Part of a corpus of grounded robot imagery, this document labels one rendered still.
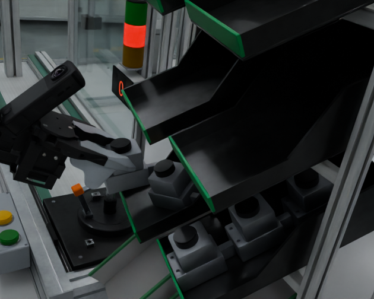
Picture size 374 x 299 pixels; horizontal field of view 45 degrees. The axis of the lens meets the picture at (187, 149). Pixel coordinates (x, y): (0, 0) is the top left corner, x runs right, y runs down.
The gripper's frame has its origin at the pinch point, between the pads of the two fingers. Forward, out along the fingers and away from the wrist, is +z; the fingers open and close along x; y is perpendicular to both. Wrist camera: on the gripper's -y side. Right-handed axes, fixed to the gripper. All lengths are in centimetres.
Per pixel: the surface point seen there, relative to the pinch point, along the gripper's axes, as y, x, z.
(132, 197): 7.5, -1.5, 5.6
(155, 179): 0.3, 4.8, 3.8
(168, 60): 3, -111, 51
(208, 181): -8.0, 18.7, 1.2
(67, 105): 30, -93, 17
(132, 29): -10.3, -43.8, 7.9
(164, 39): -3, -111, 45
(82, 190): 21.3, -23.2, 6.9
